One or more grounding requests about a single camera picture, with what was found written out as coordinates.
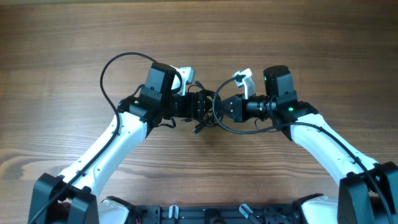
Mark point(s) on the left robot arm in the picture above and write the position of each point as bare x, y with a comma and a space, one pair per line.
73, 195

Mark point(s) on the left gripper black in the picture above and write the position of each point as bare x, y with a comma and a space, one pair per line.
194, 108

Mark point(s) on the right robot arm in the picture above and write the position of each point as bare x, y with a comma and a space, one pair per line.
367, 189

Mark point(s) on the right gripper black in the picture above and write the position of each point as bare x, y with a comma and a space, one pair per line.
239, 112

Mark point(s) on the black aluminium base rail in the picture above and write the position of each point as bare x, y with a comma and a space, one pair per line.
267, 214

